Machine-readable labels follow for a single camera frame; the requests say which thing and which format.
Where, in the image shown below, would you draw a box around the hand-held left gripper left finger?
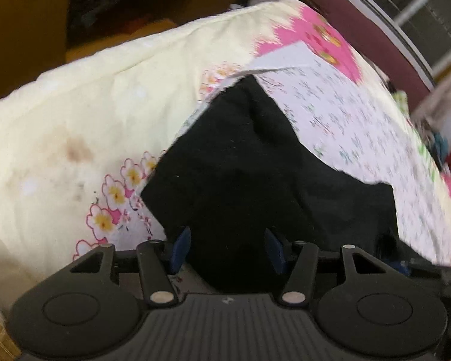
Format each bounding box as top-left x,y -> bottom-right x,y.
70,226 -> 192,307

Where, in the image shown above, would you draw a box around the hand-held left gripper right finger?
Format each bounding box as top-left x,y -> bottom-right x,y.
264,227 -> 386,306

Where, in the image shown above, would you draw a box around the black pants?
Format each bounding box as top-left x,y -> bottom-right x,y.
140,74 -> 412,295

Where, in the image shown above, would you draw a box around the pile of clothes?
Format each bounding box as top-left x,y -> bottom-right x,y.
428,130 -> 451,187

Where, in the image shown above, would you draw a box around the white floral bed sheet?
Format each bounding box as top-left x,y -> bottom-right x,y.
178,41 -> 451,264

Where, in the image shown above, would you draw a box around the pink and yellow printed blanket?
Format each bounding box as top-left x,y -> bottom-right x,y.
0,0 -> 451,286

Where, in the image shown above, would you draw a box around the yellow wooden cabinet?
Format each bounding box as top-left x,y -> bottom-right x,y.
0,0 -> 219,102

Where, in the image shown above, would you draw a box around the maroon bed frame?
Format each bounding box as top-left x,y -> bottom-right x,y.
297,0 -> 437,115

